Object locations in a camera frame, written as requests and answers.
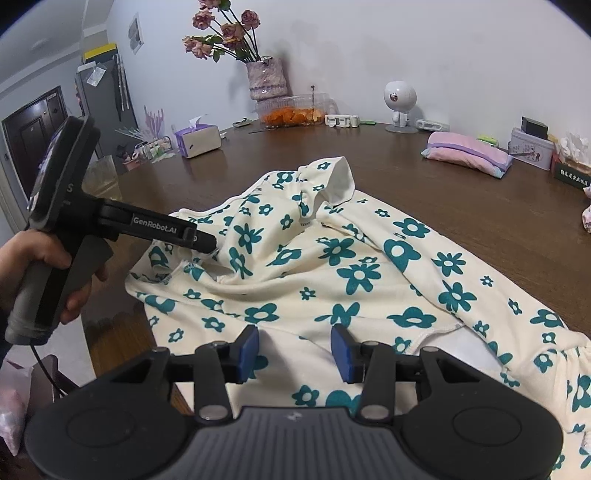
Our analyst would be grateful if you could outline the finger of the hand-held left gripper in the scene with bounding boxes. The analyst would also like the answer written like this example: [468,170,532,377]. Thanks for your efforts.
[184,227,219,265]

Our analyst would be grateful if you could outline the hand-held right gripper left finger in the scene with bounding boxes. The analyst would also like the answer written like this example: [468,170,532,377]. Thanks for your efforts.
[108,324,259,423]

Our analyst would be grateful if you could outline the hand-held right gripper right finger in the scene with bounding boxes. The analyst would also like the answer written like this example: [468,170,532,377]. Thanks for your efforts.
[330,323,483,423]

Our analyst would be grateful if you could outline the cream garment teal flowers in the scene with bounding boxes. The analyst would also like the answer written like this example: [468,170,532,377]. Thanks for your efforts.
[124,157,591,480]

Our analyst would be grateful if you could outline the pink blue garment purple trim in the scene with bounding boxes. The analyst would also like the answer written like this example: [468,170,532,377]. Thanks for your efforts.
[421,131,515,179]

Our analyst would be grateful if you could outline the person's left hand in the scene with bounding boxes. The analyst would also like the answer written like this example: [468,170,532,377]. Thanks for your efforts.
[0,229,110,325]

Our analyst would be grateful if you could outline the glass jar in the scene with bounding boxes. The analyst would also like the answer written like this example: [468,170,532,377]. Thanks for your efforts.
[83,156,122,204]

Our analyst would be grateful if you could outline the dark brown door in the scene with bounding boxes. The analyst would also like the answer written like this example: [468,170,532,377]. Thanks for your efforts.
[1,85,70,204]

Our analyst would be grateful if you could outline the grey refrigerator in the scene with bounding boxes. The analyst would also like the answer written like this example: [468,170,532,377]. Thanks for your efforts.
[74,42,137,139]

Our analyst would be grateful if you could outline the small cluttered organizer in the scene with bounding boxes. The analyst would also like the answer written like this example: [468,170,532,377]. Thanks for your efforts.
[115,127,178,171]

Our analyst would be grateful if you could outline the purple white tissue box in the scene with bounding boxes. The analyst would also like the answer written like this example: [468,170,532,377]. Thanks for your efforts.
[173,114,223,159]

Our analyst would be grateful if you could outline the purple feather decoration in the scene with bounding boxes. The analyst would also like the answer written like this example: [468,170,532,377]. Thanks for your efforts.
[142,105,167,139]

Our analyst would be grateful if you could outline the wooden chair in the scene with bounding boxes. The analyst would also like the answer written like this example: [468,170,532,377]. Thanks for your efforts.
[82,300,192,416]

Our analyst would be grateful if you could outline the clear container of orange peels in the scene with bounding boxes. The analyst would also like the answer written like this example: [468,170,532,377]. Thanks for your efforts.
[255,91,332,129]

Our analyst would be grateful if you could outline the purple knitted vase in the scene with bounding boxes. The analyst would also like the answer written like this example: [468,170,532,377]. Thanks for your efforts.
[245,56,291,102]

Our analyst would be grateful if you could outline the dried pink flowers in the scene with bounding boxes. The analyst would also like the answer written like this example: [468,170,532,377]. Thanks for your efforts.
[181,0,262,63]

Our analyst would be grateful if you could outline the pink plastic bag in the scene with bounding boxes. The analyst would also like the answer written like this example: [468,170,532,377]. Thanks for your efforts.
[0,357,31,460]

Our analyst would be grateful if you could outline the dark tissue box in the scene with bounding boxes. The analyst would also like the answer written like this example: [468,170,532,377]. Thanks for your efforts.
[553,131,591,186]

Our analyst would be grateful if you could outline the small black box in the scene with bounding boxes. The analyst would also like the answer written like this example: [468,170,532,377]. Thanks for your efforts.
[521,116,549,140]

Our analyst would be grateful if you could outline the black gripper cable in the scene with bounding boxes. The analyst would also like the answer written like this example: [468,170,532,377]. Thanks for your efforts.
[28,342,68,398]

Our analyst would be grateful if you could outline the white round camera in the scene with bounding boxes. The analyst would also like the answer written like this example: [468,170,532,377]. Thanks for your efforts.
[381,80,419,134]

